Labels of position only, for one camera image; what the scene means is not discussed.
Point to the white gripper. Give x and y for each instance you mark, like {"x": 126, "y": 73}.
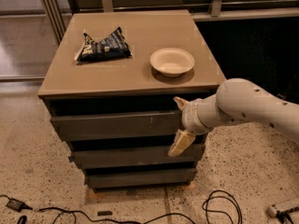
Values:
{"x": 189, "y": 117}

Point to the grey top drawer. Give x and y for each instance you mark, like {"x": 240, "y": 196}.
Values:
{"x": 119, "y": 125}

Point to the grey drawer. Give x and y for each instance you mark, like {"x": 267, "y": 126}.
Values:
{"x": 141, "y": 178}
{"x": 134, "y": 156}
{"x": 119, "y": 125}

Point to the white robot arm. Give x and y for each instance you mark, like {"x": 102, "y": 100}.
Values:
{"x": 236, "y": 101}

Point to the grey middle drawer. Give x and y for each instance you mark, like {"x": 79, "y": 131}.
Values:
{"x": 134, "y": 156}

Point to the grey drawer cabinet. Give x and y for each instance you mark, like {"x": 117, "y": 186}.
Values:
{"x": 131, "y": 84}

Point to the grey bottom drawer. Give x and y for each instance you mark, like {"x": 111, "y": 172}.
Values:
{"x": 141, "y": 178}

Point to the white paper bowl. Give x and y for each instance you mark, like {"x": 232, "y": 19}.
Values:
{"x": 172, "y": 62}

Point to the dark blue chip bag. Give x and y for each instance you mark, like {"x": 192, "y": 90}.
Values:
{"x": 112, "y": 47}

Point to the small black floor object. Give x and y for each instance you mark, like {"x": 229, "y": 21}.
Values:
{"x": 104, "y": 213}

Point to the white power strip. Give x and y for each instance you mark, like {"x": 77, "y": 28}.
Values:
{"x": 284, "y": 207}

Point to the black power adapter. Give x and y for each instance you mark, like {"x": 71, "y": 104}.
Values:
{"x": 17, "y": 205}

